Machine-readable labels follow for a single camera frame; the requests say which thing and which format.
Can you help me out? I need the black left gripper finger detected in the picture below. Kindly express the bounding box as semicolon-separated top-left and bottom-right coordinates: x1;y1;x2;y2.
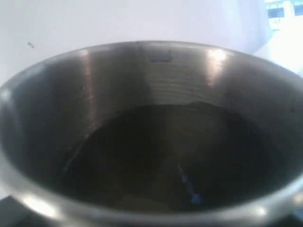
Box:
0;196;26;227

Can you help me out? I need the stainless steel cup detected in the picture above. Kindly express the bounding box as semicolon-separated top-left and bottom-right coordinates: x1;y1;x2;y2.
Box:
0;41;303;227

